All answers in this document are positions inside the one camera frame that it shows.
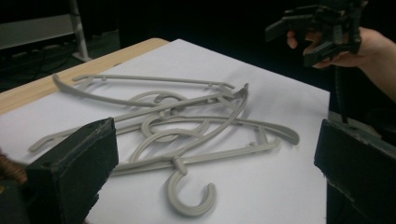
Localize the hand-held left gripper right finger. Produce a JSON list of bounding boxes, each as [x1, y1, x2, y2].
[[313, 119, 396, 224]]

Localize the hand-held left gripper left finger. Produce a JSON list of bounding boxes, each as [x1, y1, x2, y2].
[[25, 117, 120, 224]]

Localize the grey plastic clothes hanger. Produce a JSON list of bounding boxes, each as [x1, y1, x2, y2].
[[28, 83, 250, 162], [51, 73, 236, 108], [110, 116, 301, 217]]

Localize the white table sheet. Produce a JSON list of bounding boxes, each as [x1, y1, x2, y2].
[[0, 38, 331, 224]]

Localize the black floor cables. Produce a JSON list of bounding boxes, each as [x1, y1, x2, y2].
[[0, 43, 78, 85]]

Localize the white metal desk frame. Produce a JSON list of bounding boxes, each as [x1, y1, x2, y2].
[[0, 0, 93, 63]]

